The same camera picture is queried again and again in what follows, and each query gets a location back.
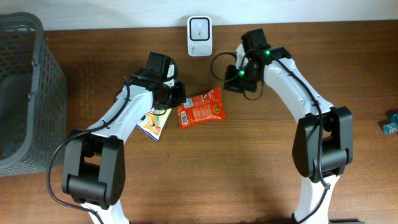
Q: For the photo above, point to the yellow cookie snack bag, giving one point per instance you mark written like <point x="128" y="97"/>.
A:
<point x="153" y="122"/>

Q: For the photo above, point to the grey plastic mesh basket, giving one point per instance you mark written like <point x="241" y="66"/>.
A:
<point x="33" y="96"/>

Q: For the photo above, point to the red snack bag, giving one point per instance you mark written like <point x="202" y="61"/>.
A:
<point x="201" y="108"/>

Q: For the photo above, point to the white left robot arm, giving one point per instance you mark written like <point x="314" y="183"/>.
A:
<point x="94" y="170"/>

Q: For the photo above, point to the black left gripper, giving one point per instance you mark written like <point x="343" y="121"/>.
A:
<point x="180" y="96"/>

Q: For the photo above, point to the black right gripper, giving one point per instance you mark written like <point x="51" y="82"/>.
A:
<point x="236" y="84"/>

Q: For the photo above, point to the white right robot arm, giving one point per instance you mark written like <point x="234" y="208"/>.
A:
<point x="323" y="142"/>

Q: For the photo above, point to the blue liquid bottle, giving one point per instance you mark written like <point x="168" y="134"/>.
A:
<point x="391" y="127"/>

